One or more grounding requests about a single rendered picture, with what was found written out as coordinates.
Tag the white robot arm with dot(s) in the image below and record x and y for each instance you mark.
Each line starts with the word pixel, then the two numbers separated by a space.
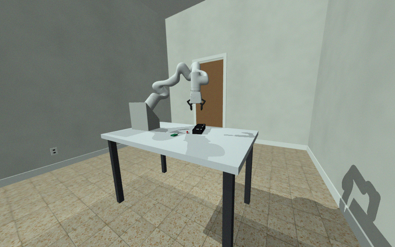
pixel 195 75

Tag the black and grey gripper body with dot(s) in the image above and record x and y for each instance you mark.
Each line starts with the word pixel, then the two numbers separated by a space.
pixel 195 97

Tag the black rack of bins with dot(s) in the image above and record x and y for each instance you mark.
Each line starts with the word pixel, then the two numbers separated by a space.
pixel 201 128

